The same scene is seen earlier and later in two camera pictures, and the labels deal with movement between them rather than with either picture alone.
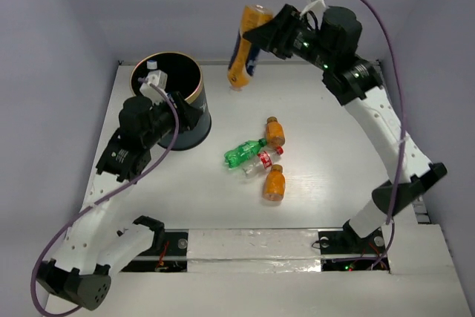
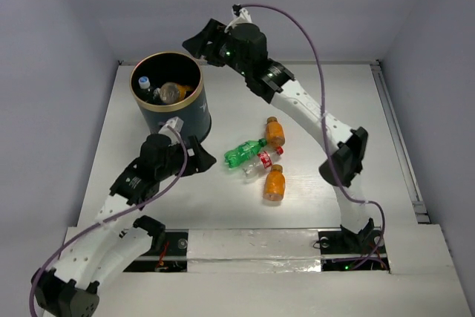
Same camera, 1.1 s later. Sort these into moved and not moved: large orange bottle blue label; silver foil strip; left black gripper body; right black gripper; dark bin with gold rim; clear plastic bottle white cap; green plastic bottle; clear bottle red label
Moved: clear plastic bottle white cap; large orange bottle blue label; left black gripper body; right black gripper
Not moved: silver foil strip; clear bottle red label; green plastic bottle; dark bin with gold rim
